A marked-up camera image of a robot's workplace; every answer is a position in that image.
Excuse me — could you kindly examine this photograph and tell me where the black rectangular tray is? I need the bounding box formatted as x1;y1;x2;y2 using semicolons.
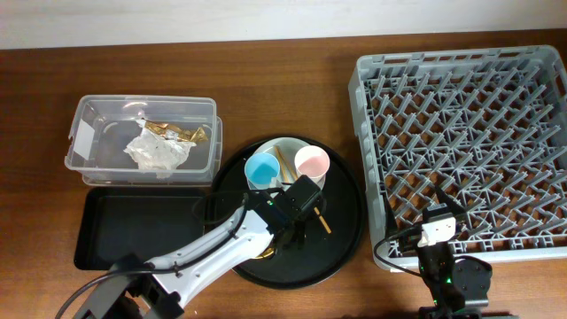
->
74;187;205;270

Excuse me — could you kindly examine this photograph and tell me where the yellow bowl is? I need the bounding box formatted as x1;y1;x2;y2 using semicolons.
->
256;247;276;260

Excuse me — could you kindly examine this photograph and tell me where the pink cup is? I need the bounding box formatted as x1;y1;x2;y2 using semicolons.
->
294;145;330;183

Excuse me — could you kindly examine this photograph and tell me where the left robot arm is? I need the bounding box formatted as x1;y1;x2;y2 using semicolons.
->
57;188;326;318

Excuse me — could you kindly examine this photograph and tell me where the round black serving tray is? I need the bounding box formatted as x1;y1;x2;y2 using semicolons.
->
207;136;368;290

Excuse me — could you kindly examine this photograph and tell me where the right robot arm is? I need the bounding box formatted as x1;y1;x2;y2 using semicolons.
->
373;186;493;319

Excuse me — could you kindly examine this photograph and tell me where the clear plastic waste bin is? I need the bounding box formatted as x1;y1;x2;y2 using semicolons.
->
65;95;222;187

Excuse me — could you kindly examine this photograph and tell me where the white round plate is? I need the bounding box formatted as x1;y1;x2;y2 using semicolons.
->
247;137;326;190

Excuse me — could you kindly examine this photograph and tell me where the grey dishwasher rack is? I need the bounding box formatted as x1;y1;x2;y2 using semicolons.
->
348;45;566;271

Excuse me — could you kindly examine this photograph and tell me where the white tissue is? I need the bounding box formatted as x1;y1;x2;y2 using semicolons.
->
123;120;197;170

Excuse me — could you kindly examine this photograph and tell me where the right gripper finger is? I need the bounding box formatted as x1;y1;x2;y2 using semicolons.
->
434;185;463;213
384;195;398;237

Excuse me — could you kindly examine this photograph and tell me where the wooden chopstick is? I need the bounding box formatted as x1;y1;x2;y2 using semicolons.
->
274;145;290;183
276;146;332;235

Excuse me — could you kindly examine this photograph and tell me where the light blue cup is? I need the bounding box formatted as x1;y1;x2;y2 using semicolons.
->
245;152;280;190

